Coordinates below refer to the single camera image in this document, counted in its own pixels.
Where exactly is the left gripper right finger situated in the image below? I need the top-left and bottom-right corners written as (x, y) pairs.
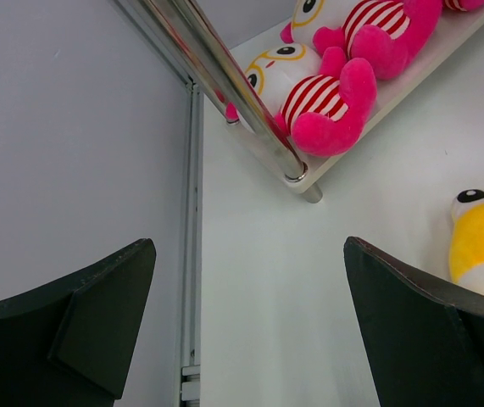
top-left (343, 237), bottom-right (484, 406)

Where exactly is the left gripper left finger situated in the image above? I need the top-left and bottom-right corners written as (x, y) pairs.
top-left (0, 239), bottom-right (156, 406)

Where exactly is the pink plush with glasses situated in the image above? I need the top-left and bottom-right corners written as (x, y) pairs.
top-left (442, 0), bottom-right (484, 12)

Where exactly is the pink plush shelf left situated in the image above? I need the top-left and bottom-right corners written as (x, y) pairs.
top-left (244, 42), bottom-right (377, 158)

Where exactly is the pink plush shelf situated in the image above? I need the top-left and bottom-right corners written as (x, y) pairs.
top-left (244, 42), bottom-right (377, 158)
top-left (280, 0), bottom-right (442, 80)

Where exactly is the white two-tier shelf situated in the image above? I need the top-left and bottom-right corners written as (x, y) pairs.
top-left (119, 1), bottom-right (484, 203)

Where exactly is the yellow frog plush front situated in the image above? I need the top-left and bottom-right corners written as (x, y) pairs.
top-left (448, 188), bottom-right (484, 295)

